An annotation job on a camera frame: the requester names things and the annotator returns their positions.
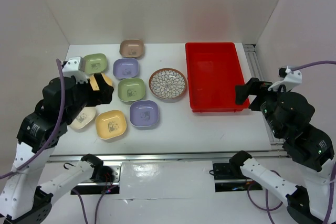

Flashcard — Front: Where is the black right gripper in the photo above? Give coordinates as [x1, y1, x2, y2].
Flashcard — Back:
[233, 75, 289, 135]

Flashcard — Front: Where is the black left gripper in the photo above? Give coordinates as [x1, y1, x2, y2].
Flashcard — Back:
[64, 72, 114, 123]

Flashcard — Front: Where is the cream square panda dish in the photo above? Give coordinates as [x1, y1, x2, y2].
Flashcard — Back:
[70, 107, 96, 130]

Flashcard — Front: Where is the yellow square panda dish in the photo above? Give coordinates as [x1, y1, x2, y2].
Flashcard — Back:
[95, 110, 127, 140]
[89, 73, 113, 91]

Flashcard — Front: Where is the green square panda dish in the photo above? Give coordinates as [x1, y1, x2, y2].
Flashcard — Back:
[83, 53, 108, 75]
[118, 78, 145, 102]

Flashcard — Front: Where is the purple square panda dish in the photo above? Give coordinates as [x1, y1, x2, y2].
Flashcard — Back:
[113, 58, 139, 79]
[129, 100, 160, 127]

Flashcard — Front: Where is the round floral patterned plate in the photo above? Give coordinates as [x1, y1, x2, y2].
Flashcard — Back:
[149, 68, 187, 100]

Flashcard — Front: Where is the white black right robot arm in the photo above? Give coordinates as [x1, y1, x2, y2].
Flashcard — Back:
[229, 78, 335, 223]

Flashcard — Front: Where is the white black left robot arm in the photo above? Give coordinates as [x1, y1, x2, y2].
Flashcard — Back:
[1, 73, 114, 223]

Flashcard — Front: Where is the red plastic bin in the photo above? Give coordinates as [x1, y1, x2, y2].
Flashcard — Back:
[185, 42, 249, 113]

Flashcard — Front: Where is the pink square panda dish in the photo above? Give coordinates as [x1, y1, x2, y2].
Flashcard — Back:
[119, 39, 144, 58]

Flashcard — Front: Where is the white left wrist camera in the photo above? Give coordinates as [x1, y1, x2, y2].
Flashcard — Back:
[62, 56, 88, 84]

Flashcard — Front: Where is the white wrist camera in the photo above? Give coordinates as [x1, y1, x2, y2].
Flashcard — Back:
[268, 66, 302, 93]
[62, 56, 88, 84]

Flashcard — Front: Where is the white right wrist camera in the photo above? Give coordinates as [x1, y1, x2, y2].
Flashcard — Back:
[268, 66, 302, 93]

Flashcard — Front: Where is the aluminium rail frame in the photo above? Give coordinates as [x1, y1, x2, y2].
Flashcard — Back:
[49, 44, 287, 162]

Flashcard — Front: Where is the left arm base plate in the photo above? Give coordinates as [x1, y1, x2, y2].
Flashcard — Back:
[74, 165, 121, 195]

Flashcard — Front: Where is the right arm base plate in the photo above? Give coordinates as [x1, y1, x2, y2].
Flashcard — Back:
[209, 163, 262, 193]

